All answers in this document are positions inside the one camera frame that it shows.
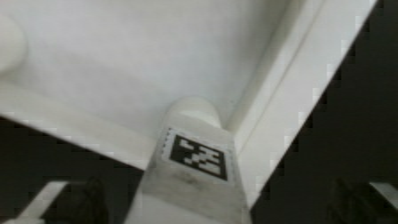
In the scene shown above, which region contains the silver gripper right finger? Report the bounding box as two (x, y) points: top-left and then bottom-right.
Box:
(328, 178), (398, 224)

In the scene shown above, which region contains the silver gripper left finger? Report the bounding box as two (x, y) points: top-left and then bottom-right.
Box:
(5, 176), (111, 224)

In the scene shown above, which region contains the white table leg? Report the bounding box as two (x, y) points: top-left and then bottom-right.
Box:
(124, 97), (252, 224)

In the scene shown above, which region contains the white square table top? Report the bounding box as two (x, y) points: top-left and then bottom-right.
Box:
(0, 0), (380, 208)

